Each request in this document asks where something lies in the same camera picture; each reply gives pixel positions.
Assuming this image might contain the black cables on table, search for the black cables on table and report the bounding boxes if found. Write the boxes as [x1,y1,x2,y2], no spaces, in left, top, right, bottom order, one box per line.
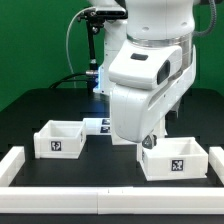
[49,71,90,90]

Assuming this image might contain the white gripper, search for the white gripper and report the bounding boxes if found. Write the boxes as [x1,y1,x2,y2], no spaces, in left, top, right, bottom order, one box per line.
[109,44,196,149]

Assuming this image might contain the white fence rail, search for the white fence rail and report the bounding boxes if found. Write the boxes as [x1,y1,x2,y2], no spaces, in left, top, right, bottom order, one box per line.
[0,146,25,187]
[209,147,224,185]
[0,187,224,215]

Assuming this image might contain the white right fence rail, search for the white right fence rail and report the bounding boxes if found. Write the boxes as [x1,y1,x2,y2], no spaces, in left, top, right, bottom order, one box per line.
[209,147,224,185]

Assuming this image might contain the white left fence rail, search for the white left fence rail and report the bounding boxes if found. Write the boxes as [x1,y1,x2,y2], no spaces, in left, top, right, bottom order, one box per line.
[0,146,25,187]

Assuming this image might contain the grey cable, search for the grey cable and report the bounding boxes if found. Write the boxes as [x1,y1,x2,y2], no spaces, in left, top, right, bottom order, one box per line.
[65,6,98,89]

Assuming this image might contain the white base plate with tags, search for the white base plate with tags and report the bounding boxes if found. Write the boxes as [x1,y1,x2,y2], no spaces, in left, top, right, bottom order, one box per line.
[83,118,111,135]

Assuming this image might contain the white front fence rail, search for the white front fence rail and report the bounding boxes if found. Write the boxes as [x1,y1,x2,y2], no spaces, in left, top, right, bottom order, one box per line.
[0,187,224,215]

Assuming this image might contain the black camera on stand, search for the black camera on stand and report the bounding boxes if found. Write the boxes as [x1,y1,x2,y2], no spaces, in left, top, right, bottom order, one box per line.
[78,6,128,95]

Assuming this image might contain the white drawer box with tag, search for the white drawer box with tag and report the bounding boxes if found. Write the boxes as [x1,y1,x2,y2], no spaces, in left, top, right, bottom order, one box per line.
[137,137,208,181]

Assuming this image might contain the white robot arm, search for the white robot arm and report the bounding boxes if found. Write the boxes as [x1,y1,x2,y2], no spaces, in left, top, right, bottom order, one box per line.
[89,0,217,143]

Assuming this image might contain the white drawer box left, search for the white drawer box left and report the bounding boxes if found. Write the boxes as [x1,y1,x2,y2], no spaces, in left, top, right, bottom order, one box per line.
[34,120,86,159]

